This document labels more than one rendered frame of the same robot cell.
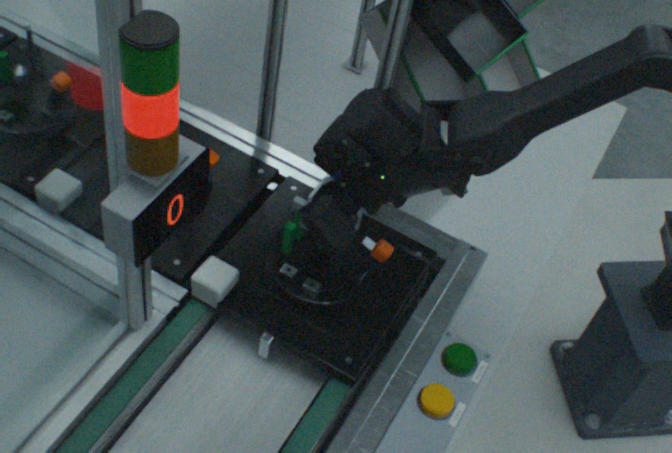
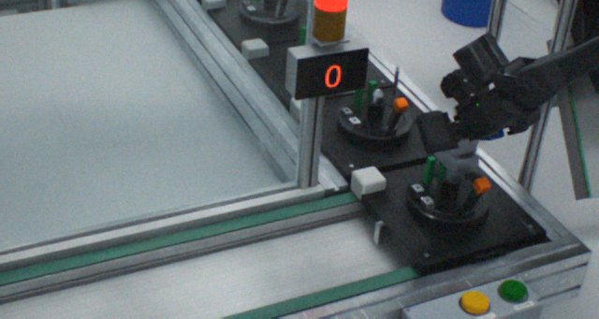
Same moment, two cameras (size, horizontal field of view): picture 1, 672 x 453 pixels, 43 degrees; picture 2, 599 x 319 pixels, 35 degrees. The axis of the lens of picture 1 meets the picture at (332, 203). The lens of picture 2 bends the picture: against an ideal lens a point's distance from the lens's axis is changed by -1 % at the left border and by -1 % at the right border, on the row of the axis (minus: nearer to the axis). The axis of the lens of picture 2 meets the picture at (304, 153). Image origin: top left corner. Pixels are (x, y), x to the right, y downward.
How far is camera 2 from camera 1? 0.79 m
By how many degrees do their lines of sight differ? 34
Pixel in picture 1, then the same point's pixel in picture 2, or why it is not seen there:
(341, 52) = not seen: hidden behind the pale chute
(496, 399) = not seen: outside the picture
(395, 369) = (459, 277)
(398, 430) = (433, 305)
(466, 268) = (564, 251)
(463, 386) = (504, 307)
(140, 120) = not seen: outside the picture
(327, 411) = (393, 279)
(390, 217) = (528, 205)
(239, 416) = (337, 266)
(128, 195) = (304, 50)
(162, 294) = (331, 181)
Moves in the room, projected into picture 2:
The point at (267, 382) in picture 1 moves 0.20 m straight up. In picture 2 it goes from (369, 258) to (383, 157)
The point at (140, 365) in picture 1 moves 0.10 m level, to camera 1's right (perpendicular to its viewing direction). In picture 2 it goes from (291, 208) to (335, 237)
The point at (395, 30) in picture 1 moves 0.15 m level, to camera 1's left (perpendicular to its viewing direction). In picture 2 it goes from (555, 43) to (481, 11)
